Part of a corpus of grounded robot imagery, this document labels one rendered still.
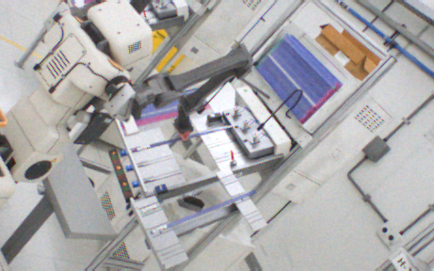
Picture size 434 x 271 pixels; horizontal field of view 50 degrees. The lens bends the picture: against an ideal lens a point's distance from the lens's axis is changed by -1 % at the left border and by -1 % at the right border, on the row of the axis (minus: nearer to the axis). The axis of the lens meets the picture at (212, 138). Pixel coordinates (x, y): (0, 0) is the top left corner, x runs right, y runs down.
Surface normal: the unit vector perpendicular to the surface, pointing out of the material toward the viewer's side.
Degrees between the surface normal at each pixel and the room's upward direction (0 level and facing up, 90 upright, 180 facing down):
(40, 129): 82
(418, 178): 90
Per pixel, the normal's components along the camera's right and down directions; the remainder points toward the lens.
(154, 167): 0.02, -0.73
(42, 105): -0.37, -0.18
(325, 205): -0.63, -0.33
